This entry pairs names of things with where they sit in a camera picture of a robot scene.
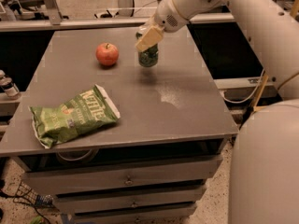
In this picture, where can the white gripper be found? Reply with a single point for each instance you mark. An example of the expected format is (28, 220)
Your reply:
(165, 19)

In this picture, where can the green drink can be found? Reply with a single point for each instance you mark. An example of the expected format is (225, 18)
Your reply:
(148, 57)

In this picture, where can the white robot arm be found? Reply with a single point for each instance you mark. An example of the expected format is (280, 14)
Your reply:
(264, 172)

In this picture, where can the red apple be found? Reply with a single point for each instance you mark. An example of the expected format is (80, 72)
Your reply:
(107, 54)

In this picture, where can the green kettle chips bag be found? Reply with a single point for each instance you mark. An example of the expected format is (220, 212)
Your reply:
(85, 113)

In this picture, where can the grey drawer cabinet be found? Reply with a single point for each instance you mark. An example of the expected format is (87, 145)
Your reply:
(172, 110)

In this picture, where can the top grey drawer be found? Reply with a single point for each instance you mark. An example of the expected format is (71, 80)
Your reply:
(118, 176)

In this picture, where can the grey drawer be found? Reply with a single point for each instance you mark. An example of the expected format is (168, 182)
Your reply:
(118, 176)
(135, 215)
(130, 199)

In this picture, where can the small bottle at left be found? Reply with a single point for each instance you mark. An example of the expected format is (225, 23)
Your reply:
(8, 86)

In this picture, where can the middle grey drawer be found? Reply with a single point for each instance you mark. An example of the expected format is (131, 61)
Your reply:
(130, 199)

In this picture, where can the bottom grey drawer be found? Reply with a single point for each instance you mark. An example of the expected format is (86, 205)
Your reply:
(135, 215)

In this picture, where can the metal rail frame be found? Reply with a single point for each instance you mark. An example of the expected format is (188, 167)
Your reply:
(38, 15)

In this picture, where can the black wire basket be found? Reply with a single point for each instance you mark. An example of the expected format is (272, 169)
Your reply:
(27, 196)

